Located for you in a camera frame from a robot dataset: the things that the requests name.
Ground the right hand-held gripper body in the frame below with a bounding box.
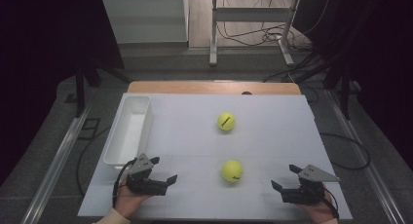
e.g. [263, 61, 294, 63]
[281, 164, 341, 205]

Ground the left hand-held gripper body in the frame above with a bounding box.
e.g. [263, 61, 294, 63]
[126, 153, 169, 197]

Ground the white plastic bin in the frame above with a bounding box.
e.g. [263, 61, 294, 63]
[102, 94, 154, 170]

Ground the yellow tennis ball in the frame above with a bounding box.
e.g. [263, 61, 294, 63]
[221, 159, 244, 183]

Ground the tennis ball with black line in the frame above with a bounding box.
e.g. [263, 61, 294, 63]
[216, 111, 237, 131]

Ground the person's right hand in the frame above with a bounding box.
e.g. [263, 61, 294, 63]
[296, 188, 339, 223]

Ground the person's left hand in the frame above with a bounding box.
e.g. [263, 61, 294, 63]
[114, 184, 154, 220]

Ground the white board table cover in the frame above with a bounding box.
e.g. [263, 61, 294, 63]
[77, 93, 354, 220]

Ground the wooden table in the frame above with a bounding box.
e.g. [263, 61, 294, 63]
[126, 81, 302, 95]

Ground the black metal stand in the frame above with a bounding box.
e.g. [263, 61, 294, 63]
[291, 52, 355, 121]
[72, 64, 131, 118]

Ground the white cabinet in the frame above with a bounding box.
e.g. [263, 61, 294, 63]
[101, 0, 190, 45]

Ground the dark curtain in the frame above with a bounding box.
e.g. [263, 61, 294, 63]
[0, 0, 125, 186]
[293, 0, 413, 171]

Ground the right hand-held gripper black cable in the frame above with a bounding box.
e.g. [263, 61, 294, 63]
[322, 187, 340, 220]

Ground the curved black floor cable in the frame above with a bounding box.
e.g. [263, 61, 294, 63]
[76, 126, 111, 198]

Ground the aluminium floor rail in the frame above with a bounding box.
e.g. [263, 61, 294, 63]
[325, 89, 407, 224]
[20, 106, 92, 224]

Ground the looped black floor cable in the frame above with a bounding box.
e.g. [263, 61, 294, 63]
[319, 131, 372, 171]

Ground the tangle of black floor cables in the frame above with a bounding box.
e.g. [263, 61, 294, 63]
[216, 22, 313, 53]

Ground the white metal stand frame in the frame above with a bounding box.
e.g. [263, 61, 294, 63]
[208, 0, 301, 67]

